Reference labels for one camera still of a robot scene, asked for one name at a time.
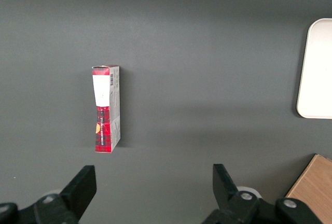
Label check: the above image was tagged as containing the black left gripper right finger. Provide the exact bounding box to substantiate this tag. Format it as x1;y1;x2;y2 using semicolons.
202;163;322;224

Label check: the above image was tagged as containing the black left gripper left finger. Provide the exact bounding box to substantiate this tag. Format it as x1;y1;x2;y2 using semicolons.
0;165;98;224

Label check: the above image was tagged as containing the white rectangular tray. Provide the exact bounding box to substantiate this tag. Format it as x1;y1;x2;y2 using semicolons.
296;18;332;119

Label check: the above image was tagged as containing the red plaid carton box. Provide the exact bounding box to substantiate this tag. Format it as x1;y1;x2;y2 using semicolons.
91;65;121;154

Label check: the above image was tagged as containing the wooden two-drawer cabinet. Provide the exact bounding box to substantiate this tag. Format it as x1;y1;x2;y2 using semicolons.
285;153;332;224

